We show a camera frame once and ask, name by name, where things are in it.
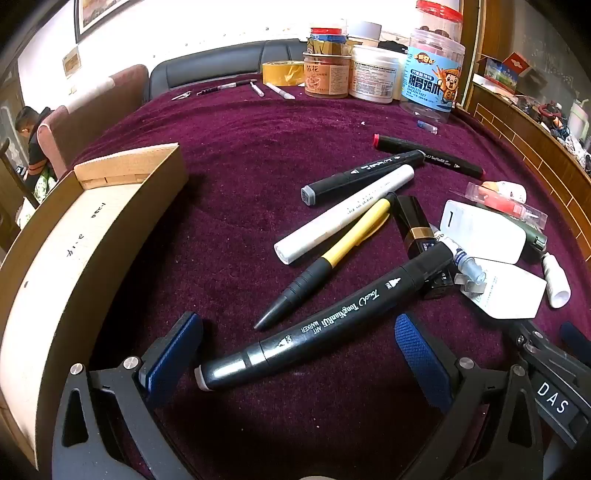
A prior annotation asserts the clear jar with red lid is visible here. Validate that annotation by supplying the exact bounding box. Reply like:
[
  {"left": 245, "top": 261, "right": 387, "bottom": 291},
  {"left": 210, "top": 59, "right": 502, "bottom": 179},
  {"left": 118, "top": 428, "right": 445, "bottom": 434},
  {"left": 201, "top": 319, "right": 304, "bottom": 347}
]
[{"left": 414, "top": 0, "right": 464, "bottom": 38}]

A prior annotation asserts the dark wooden chair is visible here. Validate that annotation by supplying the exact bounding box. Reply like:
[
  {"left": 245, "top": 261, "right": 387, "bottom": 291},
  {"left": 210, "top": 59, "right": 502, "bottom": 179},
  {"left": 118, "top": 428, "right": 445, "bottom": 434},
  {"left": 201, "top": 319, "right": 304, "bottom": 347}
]
[{"left": 0, "top": 137, "right": 41, "bottom": 253}]

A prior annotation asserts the green patterned cushion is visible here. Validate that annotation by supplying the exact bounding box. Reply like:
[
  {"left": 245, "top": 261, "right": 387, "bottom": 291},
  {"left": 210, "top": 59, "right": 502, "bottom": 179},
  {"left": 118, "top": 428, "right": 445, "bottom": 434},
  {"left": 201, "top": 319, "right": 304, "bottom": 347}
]
[{"left": 33, "top": 165, "right": 59, "bottom": 205}]

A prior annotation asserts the red and white carton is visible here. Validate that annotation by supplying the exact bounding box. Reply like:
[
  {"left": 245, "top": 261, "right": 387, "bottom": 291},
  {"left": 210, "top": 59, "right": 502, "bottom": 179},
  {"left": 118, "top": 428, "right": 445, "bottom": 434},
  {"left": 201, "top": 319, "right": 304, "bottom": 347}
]
[{"left": 475, "top": 52, "right": 533, "bottom": 94}]

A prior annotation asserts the white plastic tub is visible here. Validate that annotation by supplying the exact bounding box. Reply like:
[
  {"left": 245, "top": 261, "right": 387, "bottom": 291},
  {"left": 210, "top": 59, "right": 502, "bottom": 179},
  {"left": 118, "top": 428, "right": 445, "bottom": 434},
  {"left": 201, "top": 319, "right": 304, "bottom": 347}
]
[{"left": 349, "top": 45, "right": 410, "bottom": 103}]

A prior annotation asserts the yellow tape roll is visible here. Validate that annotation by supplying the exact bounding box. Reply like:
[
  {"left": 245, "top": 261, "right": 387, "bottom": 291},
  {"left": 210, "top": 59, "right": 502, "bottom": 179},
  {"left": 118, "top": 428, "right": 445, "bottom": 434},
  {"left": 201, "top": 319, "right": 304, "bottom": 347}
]
[{"left": 262, "top": 59, "right": 307, "bottom": 88}]

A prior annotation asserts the wooden side counter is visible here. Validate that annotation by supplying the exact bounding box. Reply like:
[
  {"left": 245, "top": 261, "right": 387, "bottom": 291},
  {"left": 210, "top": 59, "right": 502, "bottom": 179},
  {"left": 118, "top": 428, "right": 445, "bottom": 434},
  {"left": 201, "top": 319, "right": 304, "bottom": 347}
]
[{"left": 465, "top": 80, "right": 591, "bottom": 261}]

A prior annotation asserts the black leather sofa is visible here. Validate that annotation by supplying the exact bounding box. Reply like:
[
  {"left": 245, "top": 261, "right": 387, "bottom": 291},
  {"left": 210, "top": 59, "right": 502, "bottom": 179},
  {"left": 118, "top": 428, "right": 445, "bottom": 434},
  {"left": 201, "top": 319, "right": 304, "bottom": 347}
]
[{"left": 148, "top": 39, "right": 311, "bottom": 101}]

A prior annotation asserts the white bottle with orange label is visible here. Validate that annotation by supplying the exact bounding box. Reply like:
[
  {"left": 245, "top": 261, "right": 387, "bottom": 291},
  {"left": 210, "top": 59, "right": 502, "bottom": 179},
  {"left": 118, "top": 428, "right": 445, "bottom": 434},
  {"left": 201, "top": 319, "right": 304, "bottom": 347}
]
[{"left": 480, "top": 179, "right": 527, "bottom": 203}]

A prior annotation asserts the cardboard box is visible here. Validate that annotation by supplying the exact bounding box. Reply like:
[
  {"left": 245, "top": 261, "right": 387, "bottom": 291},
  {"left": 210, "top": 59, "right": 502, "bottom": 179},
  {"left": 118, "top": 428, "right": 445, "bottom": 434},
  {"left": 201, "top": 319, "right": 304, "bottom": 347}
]
[{"left": 0, "top": 142, "right": 189, "bottom": 470}]

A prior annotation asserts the large black art marker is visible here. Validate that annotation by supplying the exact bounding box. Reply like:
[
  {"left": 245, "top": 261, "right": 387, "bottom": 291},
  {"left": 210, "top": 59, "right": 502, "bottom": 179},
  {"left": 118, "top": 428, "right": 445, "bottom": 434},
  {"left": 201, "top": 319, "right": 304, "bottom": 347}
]
[{"left": 194, "top": 251, "right": 456, "bottom": 393}]

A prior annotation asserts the yellow and black pen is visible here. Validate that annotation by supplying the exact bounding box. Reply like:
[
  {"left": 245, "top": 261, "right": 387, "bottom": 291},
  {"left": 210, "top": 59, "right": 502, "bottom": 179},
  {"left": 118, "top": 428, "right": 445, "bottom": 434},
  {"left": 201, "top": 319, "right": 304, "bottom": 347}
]
[{"left": 253, "top": 192, "right": 398, "bottom": 331}]

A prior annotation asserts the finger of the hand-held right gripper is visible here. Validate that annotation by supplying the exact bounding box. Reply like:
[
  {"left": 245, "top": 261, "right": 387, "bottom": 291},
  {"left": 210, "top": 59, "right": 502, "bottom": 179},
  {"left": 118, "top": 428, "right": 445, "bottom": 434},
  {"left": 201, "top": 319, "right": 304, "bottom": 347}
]
[
  {"left": 560, "top": 322, "right": 591, "bottom": 359},
  {"left": 507, "top": 319, "right": 578, "bottom": 385}
]

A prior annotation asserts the dark green tube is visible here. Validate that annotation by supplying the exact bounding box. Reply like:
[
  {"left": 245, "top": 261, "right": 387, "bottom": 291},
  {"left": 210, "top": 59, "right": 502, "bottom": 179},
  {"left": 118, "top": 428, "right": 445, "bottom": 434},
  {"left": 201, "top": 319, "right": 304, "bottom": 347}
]
[{"left": 522, "top": 222, "right": 549, "bottom": 253}]

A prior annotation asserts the brown armchair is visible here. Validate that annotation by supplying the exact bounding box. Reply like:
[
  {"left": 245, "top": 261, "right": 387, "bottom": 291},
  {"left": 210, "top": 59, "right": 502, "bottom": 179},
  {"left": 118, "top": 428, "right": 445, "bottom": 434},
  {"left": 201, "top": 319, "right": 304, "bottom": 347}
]
[{"left": 37, "top": 64, "right": 150, "bottom": 182}]

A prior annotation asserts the clear packet with red item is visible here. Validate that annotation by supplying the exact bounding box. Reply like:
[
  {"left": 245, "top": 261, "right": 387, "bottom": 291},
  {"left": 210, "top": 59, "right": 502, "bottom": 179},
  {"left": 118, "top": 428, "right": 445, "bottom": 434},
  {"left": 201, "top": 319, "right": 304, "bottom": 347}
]
[{"left": 465, "top": 181, "right": 548, "bottom": 227}]

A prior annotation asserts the framed wall picture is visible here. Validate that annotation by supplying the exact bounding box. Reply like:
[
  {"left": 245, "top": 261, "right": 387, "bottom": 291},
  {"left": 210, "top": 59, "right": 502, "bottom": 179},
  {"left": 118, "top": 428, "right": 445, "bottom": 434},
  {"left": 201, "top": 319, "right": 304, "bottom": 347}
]
[{"left": 73, "top": 0, "right": 155, "bottom": 43}]

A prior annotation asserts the jar with orange label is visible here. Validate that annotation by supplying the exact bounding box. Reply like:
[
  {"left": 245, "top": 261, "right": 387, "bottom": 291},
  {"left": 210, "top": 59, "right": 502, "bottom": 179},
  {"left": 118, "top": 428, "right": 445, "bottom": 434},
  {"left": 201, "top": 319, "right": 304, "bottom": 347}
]
[{"left": 303, "top": 51, "right": 352, "bottom": 99}]

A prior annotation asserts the small white bottle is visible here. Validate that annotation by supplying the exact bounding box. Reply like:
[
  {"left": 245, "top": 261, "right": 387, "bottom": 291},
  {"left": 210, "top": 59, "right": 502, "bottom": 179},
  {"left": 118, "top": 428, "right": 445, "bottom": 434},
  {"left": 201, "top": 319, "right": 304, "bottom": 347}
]
[{"left": 542, "top": 252, "right": 572, "bottom": 309}]

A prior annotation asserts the black marker with red ends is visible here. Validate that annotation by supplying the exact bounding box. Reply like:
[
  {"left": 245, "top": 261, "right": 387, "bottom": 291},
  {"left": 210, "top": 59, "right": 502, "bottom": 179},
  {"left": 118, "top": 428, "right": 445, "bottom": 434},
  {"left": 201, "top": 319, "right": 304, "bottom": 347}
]
[{"left": 372, "top": 133, "right": 487, "bottom": 182}]

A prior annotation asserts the black marker with grey cap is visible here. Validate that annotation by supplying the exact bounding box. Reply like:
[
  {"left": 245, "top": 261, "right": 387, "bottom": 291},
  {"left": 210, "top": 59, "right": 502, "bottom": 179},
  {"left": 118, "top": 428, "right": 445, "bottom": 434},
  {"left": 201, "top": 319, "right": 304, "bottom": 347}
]
[{"left": 300, "top": 150, "right": 426, "bottom": 206}]

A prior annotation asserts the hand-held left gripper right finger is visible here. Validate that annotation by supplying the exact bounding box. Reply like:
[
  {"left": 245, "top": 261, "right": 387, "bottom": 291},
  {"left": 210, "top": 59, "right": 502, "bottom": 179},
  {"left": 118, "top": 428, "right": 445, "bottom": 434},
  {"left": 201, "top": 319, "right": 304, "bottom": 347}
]
[{"left": 394, "top": 313, "right": 546, "bottom": 480}]

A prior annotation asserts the small white pen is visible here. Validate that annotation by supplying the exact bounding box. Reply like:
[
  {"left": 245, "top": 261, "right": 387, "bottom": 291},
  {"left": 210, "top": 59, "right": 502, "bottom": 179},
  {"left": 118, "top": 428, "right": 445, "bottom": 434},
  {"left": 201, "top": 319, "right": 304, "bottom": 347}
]
[{"left": 264, "top": 82, "right": 296, "bottom": 101}]

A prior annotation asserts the white marker pen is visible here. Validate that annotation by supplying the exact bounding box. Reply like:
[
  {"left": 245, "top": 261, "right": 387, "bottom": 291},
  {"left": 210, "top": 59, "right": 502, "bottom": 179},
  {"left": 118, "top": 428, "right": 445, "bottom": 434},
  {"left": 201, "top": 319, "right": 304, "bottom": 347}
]
[{"left": 274, "top": 164, "right": 415, "bottom": 265}]

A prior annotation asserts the white cube charger with prongs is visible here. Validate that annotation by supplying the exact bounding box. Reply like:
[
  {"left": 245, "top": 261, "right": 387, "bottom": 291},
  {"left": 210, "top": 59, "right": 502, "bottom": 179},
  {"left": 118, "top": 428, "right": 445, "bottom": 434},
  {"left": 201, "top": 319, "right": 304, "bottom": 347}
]
[{"left": 454, "top": 257, "right": 548, "bottom": 320}]

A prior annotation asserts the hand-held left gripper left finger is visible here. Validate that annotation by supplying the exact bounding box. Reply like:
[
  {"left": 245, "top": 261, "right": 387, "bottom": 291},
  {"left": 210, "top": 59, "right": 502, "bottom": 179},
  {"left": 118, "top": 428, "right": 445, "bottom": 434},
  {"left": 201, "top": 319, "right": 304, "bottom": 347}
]
[{"left": 51, "top": 311, "right": 204, "bottom": 480}]

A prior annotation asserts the small jar with red lid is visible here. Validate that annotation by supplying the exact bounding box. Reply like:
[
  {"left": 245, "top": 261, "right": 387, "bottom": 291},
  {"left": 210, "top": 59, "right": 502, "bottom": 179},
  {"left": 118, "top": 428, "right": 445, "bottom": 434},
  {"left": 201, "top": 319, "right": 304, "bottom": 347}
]
[{"left": 307, "top": 27, "right": 348, "bottom": 56}]

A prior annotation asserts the thin black pen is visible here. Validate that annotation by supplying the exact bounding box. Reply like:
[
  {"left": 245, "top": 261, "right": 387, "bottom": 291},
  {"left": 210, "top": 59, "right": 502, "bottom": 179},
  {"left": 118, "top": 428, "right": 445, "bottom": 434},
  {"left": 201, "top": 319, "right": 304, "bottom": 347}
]
[{"left": 197, "top": 79, "right": 257, "bottom": 97}]

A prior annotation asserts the black lipstick tube gold band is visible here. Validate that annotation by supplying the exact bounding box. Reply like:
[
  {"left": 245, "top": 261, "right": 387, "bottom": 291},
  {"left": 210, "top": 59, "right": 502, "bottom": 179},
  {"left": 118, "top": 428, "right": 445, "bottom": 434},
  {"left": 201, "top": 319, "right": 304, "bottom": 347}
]
[{"left": 394, "top": 196, "right": 458, "bottom": 301}]

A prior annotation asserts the clear jar with blue label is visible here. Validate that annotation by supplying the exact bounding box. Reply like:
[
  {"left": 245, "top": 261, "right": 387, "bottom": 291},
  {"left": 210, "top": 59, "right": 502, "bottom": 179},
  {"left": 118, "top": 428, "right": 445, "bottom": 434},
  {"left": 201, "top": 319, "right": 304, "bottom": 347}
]
[{"left": 399, "top": 28, "right": 467, "bottom": 125}]

